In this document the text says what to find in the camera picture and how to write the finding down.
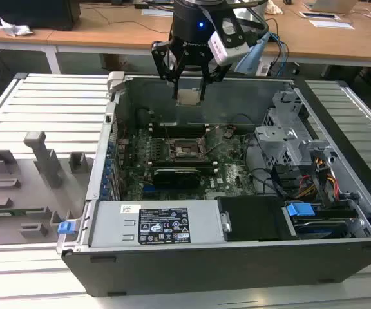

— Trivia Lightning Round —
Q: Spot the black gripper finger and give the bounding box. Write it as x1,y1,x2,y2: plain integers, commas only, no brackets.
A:
151,38,190,100
199,59,231,101

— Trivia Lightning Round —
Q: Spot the silver square CPU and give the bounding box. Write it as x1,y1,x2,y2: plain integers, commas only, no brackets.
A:
176,89,203,106

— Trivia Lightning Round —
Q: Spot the black RAM slot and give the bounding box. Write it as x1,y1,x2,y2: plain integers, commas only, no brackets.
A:
147,165,220,176
149,121,209,131
149,127,210,138
146,159,218,169

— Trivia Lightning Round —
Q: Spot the CPU socket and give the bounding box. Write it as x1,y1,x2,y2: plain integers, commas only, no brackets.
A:
168,137,209,163

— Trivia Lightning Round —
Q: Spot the white paper sheet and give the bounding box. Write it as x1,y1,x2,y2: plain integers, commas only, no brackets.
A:
141,8,173,17
309,19,356,30

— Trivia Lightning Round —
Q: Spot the white power strip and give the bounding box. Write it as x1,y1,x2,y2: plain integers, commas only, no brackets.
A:
256,62,272,77

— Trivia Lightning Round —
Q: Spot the wooden desk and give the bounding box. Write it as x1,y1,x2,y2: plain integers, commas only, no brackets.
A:
0,3,81,75
46,0,371,77

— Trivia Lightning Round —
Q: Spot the brown cardboard box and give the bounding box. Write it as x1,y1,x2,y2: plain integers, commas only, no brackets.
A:
102,53,130,70

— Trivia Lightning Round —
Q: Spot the grey metal drive cage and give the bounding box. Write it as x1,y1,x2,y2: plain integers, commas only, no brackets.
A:
254,89,335,169

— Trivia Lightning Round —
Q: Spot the beige crumpled lump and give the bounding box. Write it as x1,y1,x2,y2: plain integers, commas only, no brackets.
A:
267,0,285,15

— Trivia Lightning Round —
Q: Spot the green motherboard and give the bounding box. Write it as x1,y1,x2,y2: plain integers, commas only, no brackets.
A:
116,124,260,202

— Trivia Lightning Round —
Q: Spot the white-framed tablet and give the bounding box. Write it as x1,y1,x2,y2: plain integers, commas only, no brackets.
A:
299,10,343,21

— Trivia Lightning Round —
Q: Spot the silver laptop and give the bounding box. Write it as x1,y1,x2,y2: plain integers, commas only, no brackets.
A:
302,0,357,15

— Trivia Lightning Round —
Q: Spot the black computer box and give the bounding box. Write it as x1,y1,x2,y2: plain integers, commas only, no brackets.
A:
0,0,82,32

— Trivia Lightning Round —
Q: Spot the black plastic shroud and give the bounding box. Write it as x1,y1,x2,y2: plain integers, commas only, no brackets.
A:
217,195,300,243

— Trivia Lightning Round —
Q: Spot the crumpled white paper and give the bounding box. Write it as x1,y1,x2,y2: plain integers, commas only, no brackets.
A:
0,17,35,38

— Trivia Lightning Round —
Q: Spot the hard disk in blue carrier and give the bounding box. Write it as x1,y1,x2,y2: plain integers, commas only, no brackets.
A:
285,200,359,241

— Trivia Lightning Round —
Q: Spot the grey power supply, black label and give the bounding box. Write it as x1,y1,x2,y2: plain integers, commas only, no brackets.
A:
88,201,225,248

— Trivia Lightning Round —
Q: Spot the blue plastic case latch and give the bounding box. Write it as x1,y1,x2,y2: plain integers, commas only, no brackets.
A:
57,221,77,236

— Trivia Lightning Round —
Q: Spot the grey parts rack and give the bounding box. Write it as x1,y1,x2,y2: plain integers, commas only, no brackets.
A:
0,130,93,247

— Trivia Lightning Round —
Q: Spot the black open PC case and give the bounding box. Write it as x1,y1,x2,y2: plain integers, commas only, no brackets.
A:
55,71,371,299

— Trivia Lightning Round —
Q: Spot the green RAM stick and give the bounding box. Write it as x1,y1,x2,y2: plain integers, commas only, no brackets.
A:
0,208,45,216

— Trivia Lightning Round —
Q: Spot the white wrist camera, black bracket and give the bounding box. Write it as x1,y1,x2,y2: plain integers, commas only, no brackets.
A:
207,15,250,67

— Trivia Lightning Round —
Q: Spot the blue cable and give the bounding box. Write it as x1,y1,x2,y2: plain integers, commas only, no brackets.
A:
267,30,291,78

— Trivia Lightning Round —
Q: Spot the yellow red wire bundle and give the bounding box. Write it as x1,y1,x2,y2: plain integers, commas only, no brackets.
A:
296,154,343,202

